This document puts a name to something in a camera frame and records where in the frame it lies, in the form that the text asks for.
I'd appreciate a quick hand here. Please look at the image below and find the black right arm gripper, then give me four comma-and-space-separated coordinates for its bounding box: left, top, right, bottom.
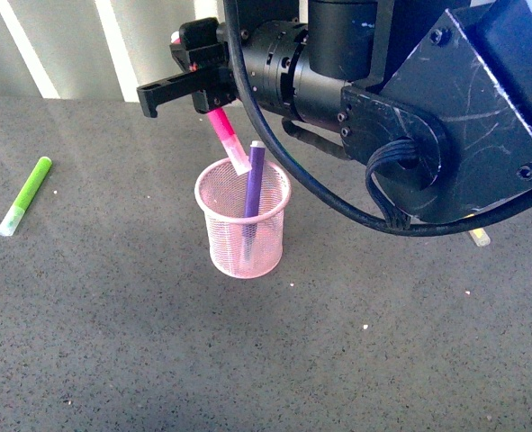
137, 17, 308, 122

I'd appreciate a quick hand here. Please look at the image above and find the purple highlighter pen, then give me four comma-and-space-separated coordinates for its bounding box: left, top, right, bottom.
240, 140, 266, 271

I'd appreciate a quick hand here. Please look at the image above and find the pink highlighter pen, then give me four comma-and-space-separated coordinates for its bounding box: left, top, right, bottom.
169, 31, 253, 176

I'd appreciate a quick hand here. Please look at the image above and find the pink mesh cup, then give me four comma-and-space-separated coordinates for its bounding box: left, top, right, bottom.
194, 158, 292, 279

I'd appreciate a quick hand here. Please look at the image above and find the white pleated curtain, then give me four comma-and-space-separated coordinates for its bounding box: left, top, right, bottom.
0, 1, 224, 103

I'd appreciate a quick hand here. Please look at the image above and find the green highlighter pen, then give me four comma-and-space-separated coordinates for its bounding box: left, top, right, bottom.
0, 157, 52, 237

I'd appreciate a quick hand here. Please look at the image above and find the yellow highlighter pen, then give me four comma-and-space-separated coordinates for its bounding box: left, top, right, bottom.
468, 228, 491, 248

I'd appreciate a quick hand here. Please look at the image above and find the black ribbed wrist cable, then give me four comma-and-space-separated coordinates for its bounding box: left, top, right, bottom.
365, 137, 418, 230

